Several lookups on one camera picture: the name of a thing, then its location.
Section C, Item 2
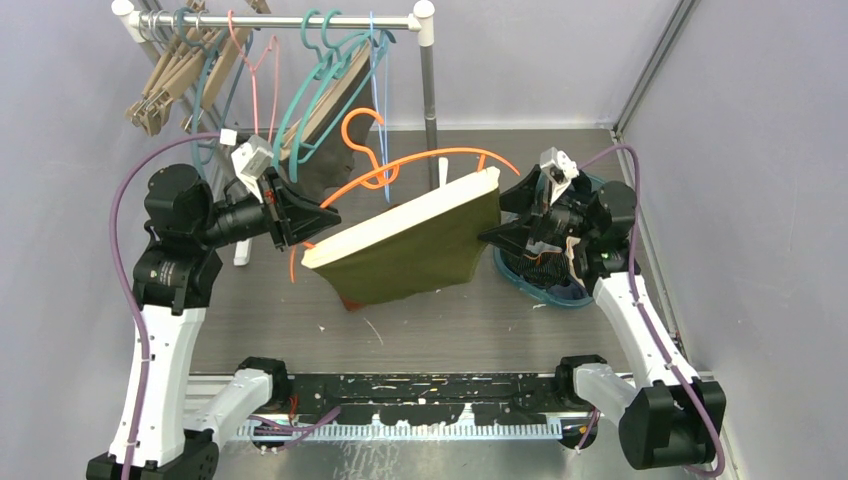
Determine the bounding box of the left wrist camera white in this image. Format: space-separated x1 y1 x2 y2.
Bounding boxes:
219 129 273 200

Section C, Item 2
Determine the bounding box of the white garment rack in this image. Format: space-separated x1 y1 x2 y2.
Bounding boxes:
111 0 450 268

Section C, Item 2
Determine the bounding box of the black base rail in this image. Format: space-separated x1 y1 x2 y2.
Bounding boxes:
256 373 592 426

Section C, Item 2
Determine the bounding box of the orange hanger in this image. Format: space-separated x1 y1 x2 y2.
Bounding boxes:
288 107 522 285

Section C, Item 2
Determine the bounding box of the teal hanger left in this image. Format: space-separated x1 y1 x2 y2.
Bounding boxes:
173 7 256 180

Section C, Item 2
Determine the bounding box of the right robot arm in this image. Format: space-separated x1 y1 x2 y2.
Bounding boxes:
479 166 726 476

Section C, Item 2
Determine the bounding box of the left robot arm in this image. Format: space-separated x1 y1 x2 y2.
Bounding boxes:
86 164 341 479

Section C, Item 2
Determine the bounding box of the teal hanger right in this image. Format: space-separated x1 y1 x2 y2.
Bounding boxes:
274 9 396 184

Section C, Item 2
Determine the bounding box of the teal hanger middle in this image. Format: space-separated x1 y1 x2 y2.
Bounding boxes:
272 7 362 164

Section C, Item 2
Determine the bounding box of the teal laundry basket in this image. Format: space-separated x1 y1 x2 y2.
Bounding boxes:
493 168 607 310

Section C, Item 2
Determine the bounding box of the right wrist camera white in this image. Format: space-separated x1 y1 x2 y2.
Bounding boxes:
539 147 580 206

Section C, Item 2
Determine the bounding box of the brown towel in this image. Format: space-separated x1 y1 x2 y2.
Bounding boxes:
340 297 366 312

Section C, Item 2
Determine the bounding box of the navy underwear cream waistband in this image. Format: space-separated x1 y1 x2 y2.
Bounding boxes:
548 237 591 302

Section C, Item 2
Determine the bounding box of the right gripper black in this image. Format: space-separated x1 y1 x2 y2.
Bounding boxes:
479 163 599 257

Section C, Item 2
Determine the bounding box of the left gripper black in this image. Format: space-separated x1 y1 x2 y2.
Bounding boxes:
194 167 340 252

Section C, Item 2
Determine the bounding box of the olive green underwear cream waistband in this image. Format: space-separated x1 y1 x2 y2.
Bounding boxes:
301 167 501 305

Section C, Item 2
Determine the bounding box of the light blue wire hanger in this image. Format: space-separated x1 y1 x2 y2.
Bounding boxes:
369 12 389 165

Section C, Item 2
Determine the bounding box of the beige wooden hangers bunch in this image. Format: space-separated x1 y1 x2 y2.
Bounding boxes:
122 0 270 138

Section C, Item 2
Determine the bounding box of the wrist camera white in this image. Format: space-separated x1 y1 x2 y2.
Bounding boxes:
219 129 273 200
539 147 580 206

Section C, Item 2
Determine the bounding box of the teal hanger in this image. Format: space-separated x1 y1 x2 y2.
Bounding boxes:
272 7 362 164
173 7 256 180
274 9 396 184

